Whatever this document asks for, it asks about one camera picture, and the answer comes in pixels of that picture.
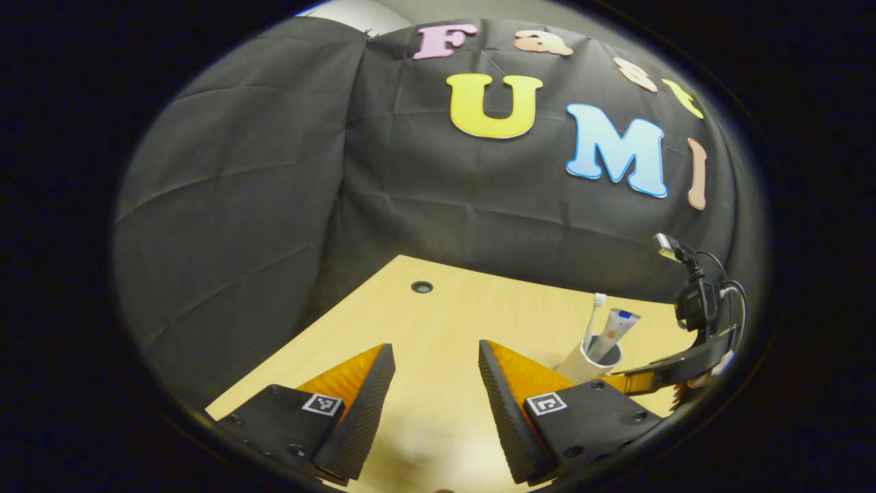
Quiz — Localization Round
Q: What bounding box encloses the white cup with wooden handle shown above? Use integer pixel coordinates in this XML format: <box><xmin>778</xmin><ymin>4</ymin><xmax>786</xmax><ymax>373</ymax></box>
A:
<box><xmin>556</xmin><ymin>337</ymin><xmax>623</xmax><ymax>385</ymax></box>

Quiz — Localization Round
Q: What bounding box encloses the white toothpaste tube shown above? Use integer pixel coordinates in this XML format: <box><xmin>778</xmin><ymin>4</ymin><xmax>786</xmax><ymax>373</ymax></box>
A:
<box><xmin>587</xmin><ymin>308</ymin><xmax>642</xmax><ymax>364</ymax></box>

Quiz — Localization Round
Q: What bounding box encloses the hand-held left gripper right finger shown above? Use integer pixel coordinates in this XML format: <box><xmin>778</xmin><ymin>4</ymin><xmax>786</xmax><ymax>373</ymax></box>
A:
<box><xmin>478</xmin><ymin>339</ymin><xmax>665</xmax><ymax>487</ymax></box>

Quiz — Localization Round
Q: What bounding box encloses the light blue toothbrush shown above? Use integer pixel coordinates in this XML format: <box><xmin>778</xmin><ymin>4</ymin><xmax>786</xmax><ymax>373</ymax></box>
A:
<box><xmin>582</xmin><ymin>293</ymin><xmax>607</xmax><ymax>353</ymax></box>

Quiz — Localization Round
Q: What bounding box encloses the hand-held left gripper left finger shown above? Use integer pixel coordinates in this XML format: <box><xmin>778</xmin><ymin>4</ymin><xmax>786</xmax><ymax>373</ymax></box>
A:
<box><xmin>214</xmin><ymin>342</ymin><xmax>397</xmax><ymax>485</ymax></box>

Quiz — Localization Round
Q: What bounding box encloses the black backdrop cloth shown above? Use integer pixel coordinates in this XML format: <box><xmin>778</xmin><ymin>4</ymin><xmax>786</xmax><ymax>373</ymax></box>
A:
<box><xmin>113</xmin><ymin>17</ymin><xmax>753</xmax><ymax>412</ymax></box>

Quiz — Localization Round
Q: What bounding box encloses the light wooden desktop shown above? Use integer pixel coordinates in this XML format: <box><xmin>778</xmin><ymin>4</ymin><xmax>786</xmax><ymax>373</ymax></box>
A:
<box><xmin>205</xmin><ymin>255</ymin><xmax>699</xmax><ymax>493</ymax></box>

